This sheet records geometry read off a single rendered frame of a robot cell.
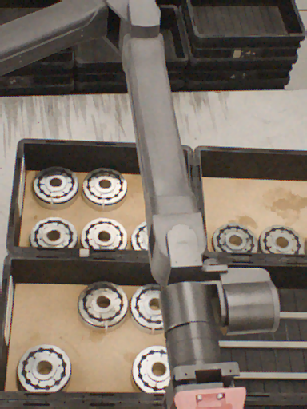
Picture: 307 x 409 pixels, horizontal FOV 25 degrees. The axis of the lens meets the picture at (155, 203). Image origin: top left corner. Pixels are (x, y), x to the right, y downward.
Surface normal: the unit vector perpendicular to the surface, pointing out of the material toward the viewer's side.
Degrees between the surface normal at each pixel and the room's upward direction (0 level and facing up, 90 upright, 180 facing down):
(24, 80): 90
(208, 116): 0
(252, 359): 0
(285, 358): 0
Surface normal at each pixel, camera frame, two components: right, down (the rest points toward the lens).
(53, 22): 0.14, -0.53
